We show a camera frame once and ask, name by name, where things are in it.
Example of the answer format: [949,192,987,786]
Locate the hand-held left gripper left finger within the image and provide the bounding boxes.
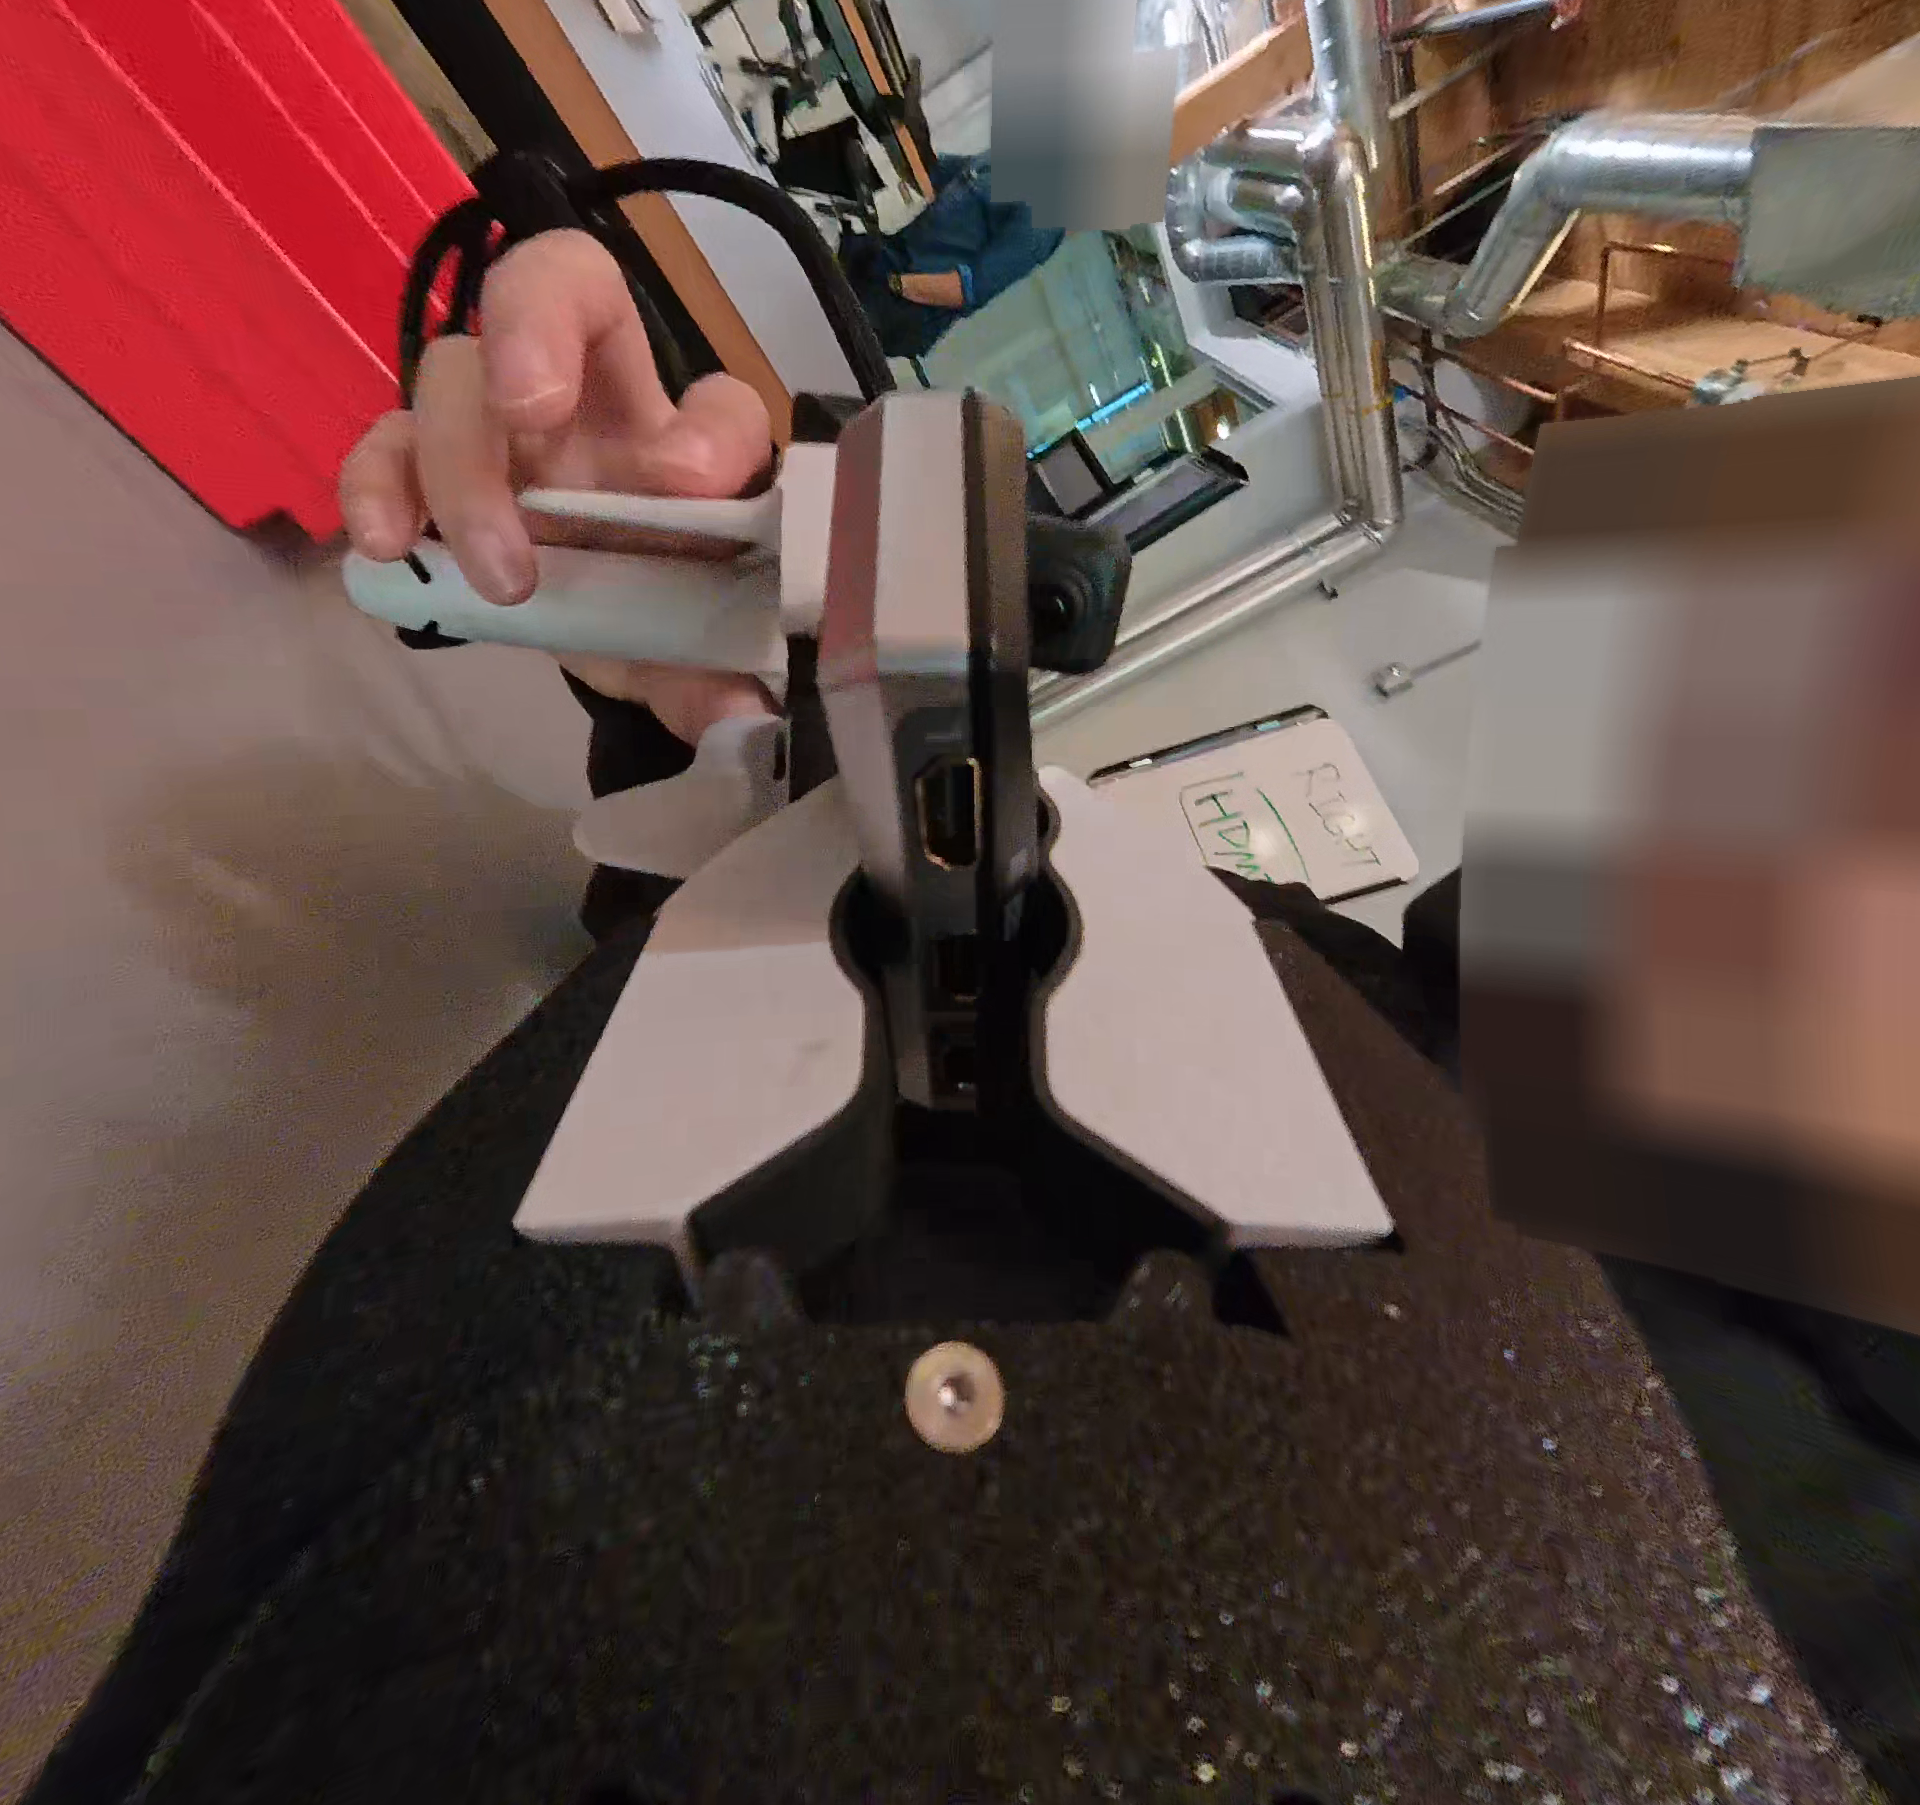
[510,782,901,1308]

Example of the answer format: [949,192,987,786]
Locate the red plastic bin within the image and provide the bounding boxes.
[0,0,485,543]

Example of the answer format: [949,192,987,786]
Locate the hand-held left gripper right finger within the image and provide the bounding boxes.
[1028,767,1400,1254]

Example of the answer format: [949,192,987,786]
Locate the person's right hand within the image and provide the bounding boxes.
[341,230,786,755]

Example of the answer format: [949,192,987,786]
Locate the thick black braided cable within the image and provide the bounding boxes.
[396,152,901,412]

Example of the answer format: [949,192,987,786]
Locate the shiny metal duct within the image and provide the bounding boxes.
[1379,110,1920,337]

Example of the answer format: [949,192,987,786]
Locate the grey metal hub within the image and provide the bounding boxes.
[813,386,1044,1109]

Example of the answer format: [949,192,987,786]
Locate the shiny metal pipe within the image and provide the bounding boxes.
[1162,0,1411,546]

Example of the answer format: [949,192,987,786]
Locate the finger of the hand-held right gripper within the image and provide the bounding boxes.
[575,715,791,876]
[515,447,835,637]

